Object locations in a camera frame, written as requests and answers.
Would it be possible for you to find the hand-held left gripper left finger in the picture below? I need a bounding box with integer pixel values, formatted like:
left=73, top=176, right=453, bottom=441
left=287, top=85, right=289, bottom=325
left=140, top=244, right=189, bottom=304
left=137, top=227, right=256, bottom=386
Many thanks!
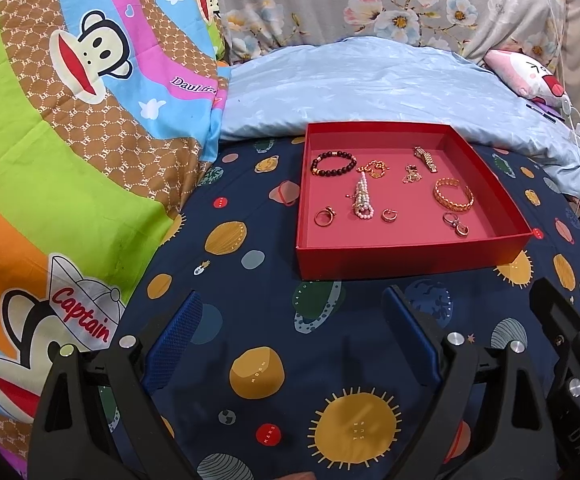
left=28, top=290, right=205, bottom=480

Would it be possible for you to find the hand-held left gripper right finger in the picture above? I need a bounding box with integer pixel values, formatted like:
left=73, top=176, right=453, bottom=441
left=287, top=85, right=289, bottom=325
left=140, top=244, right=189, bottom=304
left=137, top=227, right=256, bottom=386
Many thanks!
left=382, top=285, right=561, bottom=480

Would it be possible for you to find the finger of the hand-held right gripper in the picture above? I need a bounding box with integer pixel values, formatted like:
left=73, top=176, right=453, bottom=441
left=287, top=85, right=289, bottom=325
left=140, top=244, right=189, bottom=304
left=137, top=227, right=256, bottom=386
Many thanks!
left=529, top=276, right=580, bottom=377

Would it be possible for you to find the red cardboard tray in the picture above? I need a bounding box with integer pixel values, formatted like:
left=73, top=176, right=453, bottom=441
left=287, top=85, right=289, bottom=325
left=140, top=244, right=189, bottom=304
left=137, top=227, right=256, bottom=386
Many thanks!
left=296, top=121, right=533, bottom=281

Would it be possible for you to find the gold chain cuff bracelet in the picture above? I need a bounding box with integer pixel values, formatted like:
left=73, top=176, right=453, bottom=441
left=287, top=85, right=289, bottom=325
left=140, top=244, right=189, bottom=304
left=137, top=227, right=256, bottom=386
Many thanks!
left=433, top=177, right=473, bottom=212

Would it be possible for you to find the white pearl bracelet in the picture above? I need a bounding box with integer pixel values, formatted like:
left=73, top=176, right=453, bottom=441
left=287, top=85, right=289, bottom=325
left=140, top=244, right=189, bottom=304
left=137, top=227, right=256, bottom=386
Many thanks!
left=352, top=172, right=377, bottom=220

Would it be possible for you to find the gold toggle link bracelet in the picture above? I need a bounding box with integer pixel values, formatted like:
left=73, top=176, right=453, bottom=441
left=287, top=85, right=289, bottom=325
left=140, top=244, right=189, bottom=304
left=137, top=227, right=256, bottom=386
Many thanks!
left=357, top=159, right=391, bottom=179

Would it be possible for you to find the navy planet print blanket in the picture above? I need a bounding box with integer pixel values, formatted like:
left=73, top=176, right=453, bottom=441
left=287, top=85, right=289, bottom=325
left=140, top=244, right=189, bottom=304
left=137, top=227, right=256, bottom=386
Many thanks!
left=100, top=135, right=580, bottom=480

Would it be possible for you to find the cartoon monkey blanket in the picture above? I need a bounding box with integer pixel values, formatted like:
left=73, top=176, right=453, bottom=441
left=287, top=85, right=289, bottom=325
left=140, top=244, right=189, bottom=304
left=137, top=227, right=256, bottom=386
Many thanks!
left=0, top=0, right=231, bottom=480

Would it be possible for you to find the pink plush toy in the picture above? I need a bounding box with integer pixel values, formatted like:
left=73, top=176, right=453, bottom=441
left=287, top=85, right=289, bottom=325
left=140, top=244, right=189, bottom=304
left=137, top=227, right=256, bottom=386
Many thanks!
left=484, top=49, right=568, bottom=107

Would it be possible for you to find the light blue pillow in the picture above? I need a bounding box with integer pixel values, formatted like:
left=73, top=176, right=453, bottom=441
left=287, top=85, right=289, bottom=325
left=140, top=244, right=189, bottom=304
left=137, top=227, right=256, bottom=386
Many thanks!
left=218, top=36, right=580, bottom=201

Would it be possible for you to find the floral pillow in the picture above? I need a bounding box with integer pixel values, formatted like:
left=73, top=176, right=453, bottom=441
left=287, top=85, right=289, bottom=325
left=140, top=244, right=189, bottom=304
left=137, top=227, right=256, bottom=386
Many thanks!
left=210, top=0, right=571, bottom=68

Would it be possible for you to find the white charging cable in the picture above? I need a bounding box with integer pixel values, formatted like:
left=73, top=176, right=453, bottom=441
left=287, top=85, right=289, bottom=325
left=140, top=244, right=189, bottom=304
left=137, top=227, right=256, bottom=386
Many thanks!
left=540, top=0, right=580, bottom=136

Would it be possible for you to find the gold watch band bracelet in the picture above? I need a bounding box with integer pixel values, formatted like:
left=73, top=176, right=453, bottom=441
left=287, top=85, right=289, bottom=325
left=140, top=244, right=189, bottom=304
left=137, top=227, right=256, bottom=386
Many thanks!
left=413, top=146, right=438, bottom=172

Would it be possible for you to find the dark bead bracelet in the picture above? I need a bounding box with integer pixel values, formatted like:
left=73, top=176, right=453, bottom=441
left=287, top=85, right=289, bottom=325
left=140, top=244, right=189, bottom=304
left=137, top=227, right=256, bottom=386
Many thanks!
left=310, top=151, right=357, bottom=177

